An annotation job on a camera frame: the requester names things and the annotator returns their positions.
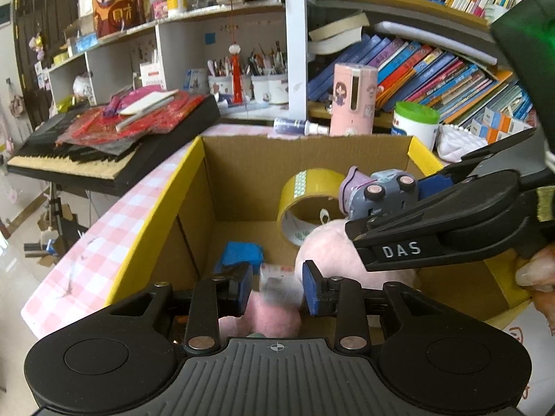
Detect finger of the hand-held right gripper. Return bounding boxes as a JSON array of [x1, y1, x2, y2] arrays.
[[345, 170, 527, 271], [416, 129, 538, 202]]

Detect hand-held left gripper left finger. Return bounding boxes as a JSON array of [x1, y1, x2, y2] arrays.
[[106, 262, 254, 355]]

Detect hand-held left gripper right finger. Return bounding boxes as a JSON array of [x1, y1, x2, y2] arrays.
[[302, 260, 452, 355]]

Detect small white packet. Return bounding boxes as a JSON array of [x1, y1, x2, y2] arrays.
[[259, 263, 305, 308]]

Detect blue packet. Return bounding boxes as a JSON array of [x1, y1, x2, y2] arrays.
[[215, 241, 265, 274]]

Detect pink round plush toy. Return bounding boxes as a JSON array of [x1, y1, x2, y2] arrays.
[[217, 288, 303, 339]]

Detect pink plush pig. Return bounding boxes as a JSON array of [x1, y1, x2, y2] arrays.
[[295, 219, 423, 291]]

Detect grey purple toy car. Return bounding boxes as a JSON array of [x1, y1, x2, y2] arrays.
[[339, 165, 420, 222]]

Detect yellow tape roll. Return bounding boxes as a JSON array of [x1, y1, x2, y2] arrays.
[[277, 169, 348, 248]]

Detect yellow cardboard box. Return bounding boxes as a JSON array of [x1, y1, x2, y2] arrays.
[[104, 135, 534, 339]]

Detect person's right hand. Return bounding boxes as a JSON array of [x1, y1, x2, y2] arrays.
[[515, 245, 555, 313]]

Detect white quilted purse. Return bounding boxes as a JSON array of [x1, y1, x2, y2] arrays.
[[436, 123, 486, 159]]

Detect orange white blue boxes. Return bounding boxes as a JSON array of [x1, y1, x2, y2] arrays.
[[470, 106, 534, 144]]

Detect white jar green lid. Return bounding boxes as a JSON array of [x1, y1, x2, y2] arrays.
[[390, 101, 440, 150]]

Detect slanted row of colourful books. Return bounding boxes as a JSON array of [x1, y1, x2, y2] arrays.
[[308, 35, 534, 126]]

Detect pink cylinder holder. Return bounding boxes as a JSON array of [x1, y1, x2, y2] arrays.
[[330, 63, 377, 136]]

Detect white flat bar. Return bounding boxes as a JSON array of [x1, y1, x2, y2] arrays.
[[375, 21, 497, 63]]

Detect small spray bottle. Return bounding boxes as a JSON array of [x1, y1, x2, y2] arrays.
[[273, 117, 329, 136]]

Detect white pen cup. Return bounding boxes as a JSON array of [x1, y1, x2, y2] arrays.
[[208, 73, 237, 97], [250, 73, 270, 102], [268, 73, 289, 104]]

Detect pile of red envelopes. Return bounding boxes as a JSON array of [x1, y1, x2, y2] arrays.
[[56, 91, 204, 148]]

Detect black keyboard stand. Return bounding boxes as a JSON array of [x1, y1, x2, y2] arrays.
[[24, 182, 87, 261]]

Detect black electronic keyboard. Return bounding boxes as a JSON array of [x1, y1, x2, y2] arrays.
[[6, 93, 222, 198]]

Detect white flat book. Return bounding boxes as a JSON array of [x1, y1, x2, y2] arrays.
[[115, 90, 179, 133]]

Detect red white small box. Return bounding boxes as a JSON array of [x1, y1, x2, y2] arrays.
[[139, 63, 166, 92]]

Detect white cubby shelf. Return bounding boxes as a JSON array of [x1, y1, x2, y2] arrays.
[[45, 2, 289, 109]]

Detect cartoon figure paper bag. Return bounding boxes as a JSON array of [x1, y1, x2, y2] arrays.
[[91, 0, 146, 37]]

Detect dark wooden door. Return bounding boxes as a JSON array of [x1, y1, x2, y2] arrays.
[[13, 0, 81, 118]]

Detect wooden bookshelf white frame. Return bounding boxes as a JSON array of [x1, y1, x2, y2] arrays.
[[284, 0, 538, 131]]

